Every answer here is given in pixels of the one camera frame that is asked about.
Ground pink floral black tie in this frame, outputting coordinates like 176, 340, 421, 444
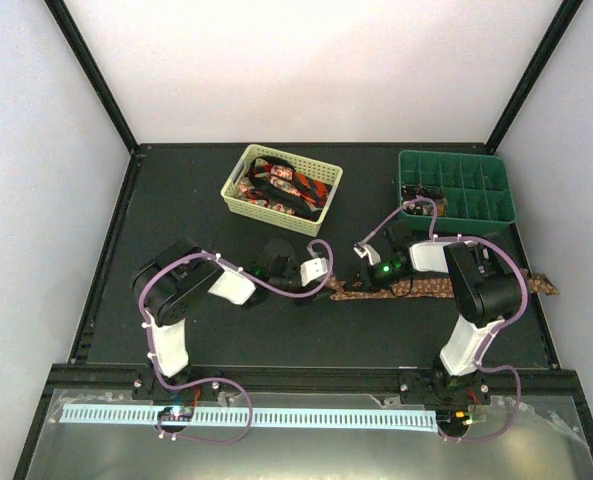
235, 164, 309, 216

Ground brown floral tie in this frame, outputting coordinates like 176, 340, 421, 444
326, 269, 559, 301

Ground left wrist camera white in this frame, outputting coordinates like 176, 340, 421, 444
300, 257, 330, 287

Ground light blue slotted cable duct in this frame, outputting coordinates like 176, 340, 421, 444
59, 404, 438, 433

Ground right controller board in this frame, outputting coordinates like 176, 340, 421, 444
436, 403, 488, 441

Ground left black frame post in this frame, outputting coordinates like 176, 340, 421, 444
44, 0, 139, 153

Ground controller board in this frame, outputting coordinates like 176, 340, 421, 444
157, 388, 200, 424
436, 403, 488, 441

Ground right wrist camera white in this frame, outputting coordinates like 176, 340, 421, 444
353, 242, 381, 266

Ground red black striped tie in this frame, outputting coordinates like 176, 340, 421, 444
244, 155, 331, 221

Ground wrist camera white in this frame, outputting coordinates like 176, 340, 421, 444
300, 257, 330, 287
353, 242, 381, 266

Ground right black frame post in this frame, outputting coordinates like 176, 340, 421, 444
485, 0, 584, 154

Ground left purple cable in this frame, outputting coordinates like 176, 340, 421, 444
140, 239, 336, 391

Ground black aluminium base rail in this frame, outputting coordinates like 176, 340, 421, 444
50, 363, 590, 416

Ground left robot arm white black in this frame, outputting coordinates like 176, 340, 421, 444
131, 239, 334, 399

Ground green divided organizer tray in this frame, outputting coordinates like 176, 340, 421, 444
398, 150, 516, 236

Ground purple cable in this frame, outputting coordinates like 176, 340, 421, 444
140, 239, 336, 391
358, 197, 532, 446

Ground cream plastic basket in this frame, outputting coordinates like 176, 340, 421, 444
221, 144, 343, 237

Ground rolled dark floral tie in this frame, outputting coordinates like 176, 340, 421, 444
400, 184, 448, 217

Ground black frame post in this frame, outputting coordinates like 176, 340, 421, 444
485, 0, 584, 154
44, 0, 139, 153

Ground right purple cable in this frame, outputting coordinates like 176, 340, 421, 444
358, 197, 532, 446

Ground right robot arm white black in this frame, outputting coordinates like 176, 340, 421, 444
354, 232, 529, 403

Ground left controller board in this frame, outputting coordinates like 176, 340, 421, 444
157, 388, 200, 424

